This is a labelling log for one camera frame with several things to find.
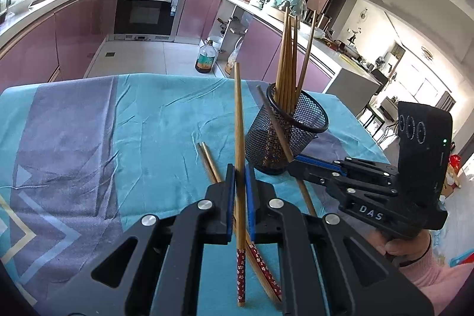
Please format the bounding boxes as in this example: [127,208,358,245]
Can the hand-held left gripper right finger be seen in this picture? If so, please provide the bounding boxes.
[244,163,435,316]

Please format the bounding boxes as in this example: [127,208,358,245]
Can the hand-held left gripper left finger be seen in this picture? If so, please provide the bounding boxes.
[35,164,237,316]

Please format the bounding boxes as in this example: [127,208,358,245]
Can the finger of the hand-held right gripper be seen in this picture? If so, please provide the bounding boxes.
[296,154,401,178]
[287,161,401,197]

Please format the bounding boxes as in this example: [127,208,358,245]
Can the wooden chopstick red floral end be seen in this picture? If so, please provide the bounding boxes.
[257,85,318,217]
[196,143,279,302]
[233,62,248,308]
[202,142,283,298]

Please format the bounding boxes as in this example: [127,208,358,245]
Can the black mesh utensil holder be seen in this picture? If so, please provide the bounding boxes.
[244,82,329,176]

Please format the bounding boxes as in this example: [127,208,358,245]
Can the bunch of wooden chopsticks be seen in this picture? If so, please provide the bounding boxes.
[267,3,318,169]

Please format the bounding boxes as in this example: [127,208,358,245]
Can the person's right forearm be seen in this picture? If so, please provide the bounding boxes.
[398,232,474,316]

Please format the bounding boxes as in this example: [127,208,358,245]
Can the person's right hand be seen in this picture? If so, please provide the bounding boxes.
[366,230,434,267]

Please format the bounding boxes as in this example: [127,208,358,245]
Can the teal and grey tablecloth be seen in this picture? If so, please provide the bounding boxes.
[0,73,393,316]

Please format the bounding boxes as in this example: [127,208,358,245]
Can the clear plastic bag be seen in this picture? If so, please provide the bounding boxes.
[225,38,242,65]

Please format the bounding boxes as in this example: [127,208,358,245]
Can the cooking oil bottle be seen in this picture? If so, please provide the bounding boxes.
[195,40,217,74]

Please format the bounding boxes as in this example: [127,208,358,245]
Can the black built-in oven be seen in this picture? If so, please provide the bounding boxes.
[114,0,188,37]

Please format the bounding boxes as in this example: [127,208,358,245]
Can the purple kitchen cabinets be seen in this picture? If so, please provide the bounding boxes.
[0,0,334,94]

